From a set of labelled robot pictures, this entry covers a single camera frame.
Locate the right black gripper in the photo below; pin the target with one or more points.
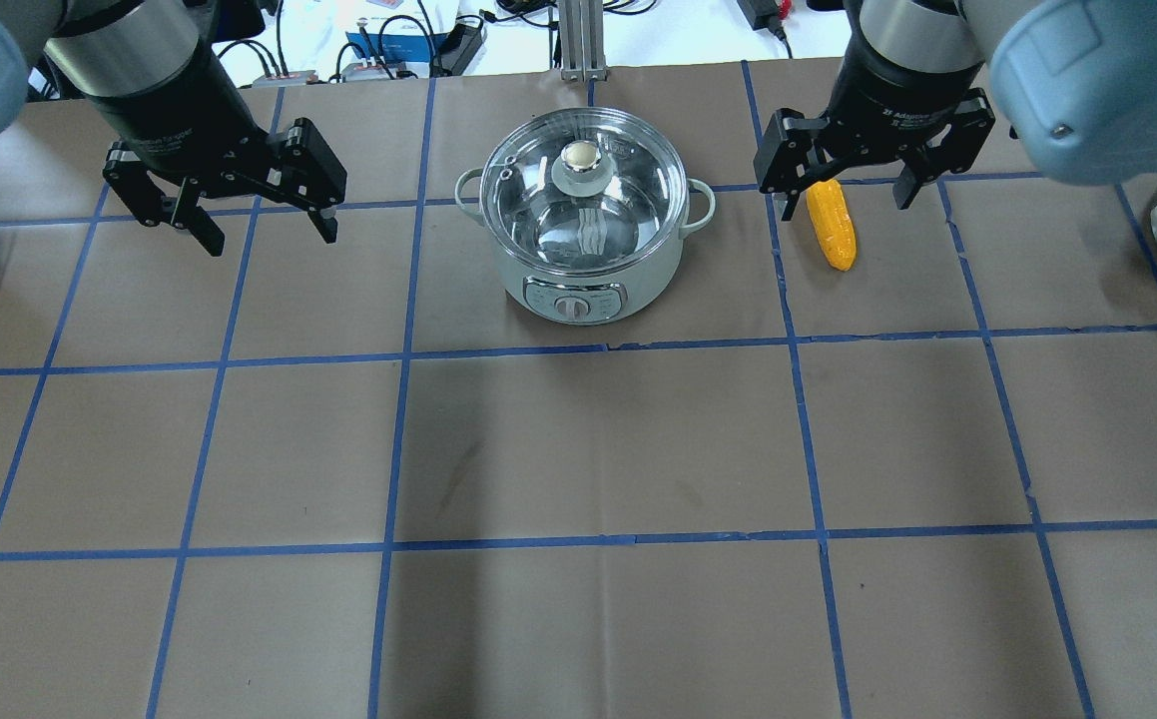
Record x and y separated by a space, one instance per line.
892 93

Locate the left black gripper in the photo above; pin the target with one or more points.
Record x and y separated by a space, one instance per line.
176 108

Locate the yellow corn cob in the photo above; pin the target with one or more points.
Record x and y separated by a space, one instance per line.
833 224

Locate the glass pot lid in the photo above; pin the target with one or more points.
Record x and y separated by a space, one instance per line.
583 191

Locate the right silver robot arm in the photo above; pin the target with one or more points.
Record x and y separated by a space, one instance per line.
1076 81

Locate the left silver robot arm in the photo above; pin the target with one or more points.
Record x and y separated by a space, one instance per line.
25 28

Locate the pale green electric pot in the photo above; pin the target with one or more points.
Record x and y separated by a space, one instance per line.
591 299

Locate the black power adapter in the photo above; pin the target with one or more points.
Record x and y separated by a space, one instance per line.
765 15

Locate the white blue box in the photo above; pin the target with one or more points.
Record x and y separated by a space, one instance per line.
446 53

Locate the aluminium frame post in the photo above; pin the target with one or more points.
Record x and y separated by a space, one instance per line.
581 36

